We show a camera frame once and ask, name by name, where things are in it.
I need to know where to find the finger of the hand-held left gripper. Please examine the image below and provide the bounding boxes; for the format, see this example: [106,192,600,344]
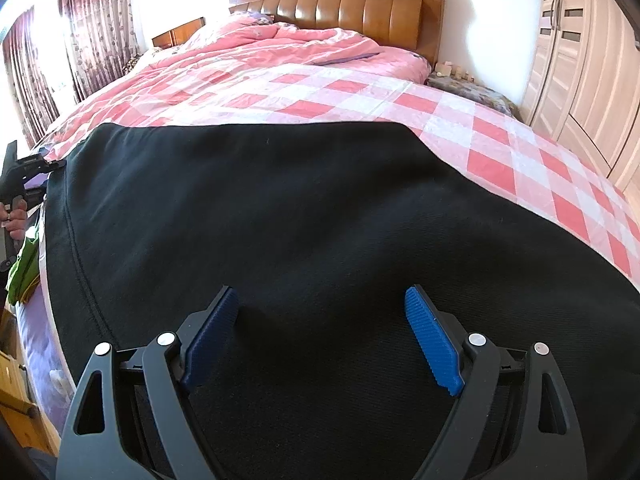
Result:
[12,185,47,203]
[14,154,65,177]

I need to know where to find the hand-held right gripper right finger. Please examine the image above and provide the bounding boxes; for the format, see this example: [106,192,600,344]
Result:
[404,285,589,480]

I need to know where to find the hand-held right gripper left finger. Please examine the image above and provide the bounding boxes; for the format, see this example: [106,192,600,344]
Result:
[55,286,241,480]

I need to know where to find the black pants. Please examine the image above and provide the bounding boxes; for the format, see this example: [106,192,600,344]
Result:
[42,122,640,480]

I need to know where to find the person's left hand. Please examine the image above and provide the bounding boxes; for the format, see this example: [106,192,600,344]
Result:
[3,199,27,242]

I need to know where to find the green cloth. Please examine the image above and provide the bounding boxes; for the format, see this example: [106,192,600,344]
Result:
[6,230,42,306]

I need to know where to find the floral maroon curtain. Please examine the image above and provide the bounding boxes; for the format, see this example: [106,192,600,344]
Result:
[2,6,57,150]
[56,0,142,105]

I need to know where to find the dark floral pillow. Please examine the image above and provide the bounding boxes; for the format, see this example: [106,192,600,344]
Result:
[123,50,163,75]

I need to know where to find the purple mattress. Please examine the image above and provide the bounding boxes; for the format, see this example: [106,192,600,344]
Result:
[14,210,77,413]

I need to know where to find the wooden cabinet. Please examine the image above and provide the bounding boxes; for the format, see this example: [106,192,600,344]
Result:
[0,307,56,456]

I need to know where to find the bare wooden nightstand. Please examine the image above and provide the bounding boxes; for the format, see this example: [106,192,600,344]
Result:
[151,16,205,50]

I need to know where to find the pink white checkered bed sheet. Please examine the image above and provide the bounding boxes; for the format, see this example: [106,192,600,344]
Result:
[190,66,640,293]

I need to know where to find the pink quilt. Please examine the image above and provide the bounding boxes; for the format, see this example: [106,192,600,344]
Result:
[37,12,433,161]

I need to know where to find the nightstand with floral cover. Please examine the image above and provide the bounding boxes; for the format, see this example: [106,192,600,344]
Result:
[424,67,524,122]

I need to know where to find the beige ornament cluster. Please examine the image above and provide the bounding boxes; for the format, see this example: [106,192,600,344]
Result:
[434,60,475,82]

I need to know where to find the light wooden wardrobe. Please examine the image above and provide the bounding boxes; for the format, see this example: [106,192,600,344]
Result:
[520,0,640,206]

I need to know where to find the wooden padded headboard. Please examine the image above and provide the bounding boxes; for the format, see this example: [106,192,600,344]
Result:
[229,0,447,63]

